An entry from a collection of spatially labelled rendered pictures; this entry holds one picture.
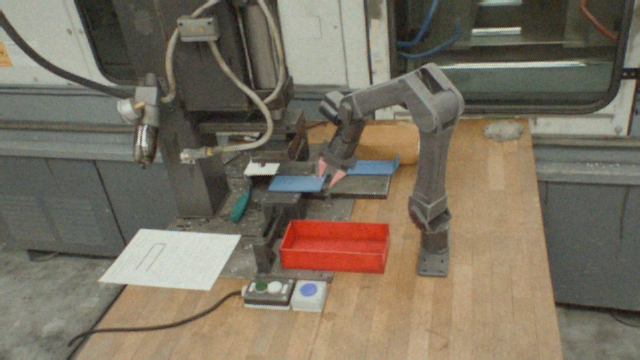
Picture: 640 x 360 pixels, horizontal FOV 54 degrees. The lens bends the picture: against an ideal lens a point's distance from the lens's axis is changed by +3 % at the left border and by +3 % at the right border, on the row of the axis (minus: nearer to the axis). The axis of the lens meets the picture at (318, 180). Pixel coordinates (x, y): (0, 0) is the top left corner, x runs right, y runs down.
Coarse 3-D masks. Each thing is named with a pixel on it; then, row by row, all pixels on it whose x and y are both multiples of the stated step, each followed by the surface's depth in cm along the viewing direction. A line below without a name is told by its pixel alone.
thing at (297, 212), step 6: (312, 174) 172; (300, 204) 160; (264, 210) 161; (288, 210) 159; (294, 210) 159; (300, 210) 161; (264, 216) 162; (288, 216) 160; (294, 216) 160; (300, 216) 161; (288, 222) 162
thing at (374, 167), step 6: (360, 162) 182; (366, 162) 181; (372, 162) 181; (378, 162) 181; (384, 162) 180; (390, 162) 180; (396, 162) 176; (354, 168) 179; (372, 168) 178; (378, 168) 178; (384, 168) 177; (390, 168) 177; (396, 168) 173; (348, 174) 178; (354, 174) 177; (360, 174) 177; (366, 174) 177; (372, 174) 176; (378, 174) 176; (384, 174) 175; (390, 174) 175
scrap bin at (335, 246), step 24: (288, 240) 152; (312, 240) 156; (336, 240) 155; (360, 240) 154; (384, 240) 152; (288, 264) 148; (312, 264) 146; (336, 264) 144; (360, 264) 143; (384, 264) 143
